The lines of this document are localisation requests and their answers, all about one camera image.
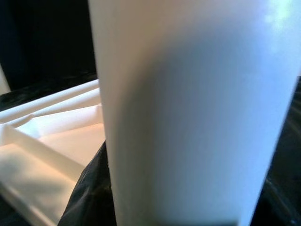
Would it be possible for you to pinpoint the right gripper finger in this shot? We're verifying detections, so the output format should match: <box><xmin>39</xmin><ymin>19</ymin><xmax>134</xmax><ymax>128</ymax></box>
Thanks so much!
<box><xmin>57</xmin><ymin>141</ymin><xmax>117</xmax><ymax>226</ymax></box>

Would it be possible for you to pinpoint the white plastic table top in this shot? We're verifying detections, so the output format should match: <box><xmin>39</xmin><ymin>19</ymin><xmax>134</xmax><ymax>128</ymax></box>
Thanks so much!
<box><xmin>0</xmin><ymin>79</ymin><xmax>106</xmax><ymax>226</ymax></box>

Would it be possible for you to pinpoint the white plastic table leg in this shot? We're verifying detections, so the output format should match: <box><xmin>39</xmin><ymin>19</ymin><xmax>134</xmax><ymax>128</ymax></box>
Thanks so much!
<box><xmin>87</xmin><ymin>0</ymin><xmax>301</xmax><ymax>226</ymax></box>

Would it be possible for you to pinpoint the black door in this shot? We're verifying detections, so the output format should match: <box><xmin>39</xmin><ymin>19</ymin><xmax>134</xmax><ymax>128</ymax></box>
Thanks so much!
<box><xmin>0</xmin><ymin>0</ymin><xmax>98</xmax><ymax>91</ymax></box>

